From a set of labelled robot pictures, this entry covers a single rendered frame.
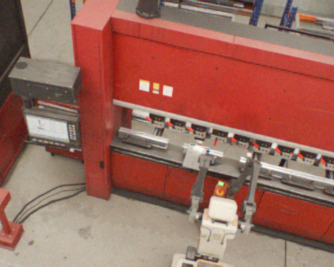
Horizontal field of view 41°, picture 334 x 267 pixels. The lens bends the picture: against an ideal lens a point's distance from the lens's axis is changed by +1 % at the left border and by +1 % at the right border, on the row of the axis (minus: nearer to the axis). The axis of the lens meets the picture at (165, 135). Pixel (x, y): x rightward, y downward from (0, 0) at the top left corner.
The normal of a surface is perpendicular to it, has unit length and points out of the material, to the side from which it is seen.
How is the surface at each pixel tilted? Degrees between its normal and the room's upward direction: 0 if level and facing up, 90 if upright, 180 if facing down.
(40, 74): 0
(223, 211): 48
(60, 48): 0
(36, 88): 90
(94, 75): 90
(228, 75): 90
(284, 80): 90
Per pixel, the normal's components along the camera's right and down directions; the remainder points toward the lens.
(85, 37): -0.26, 0.71
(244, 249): 0.07, -0.66
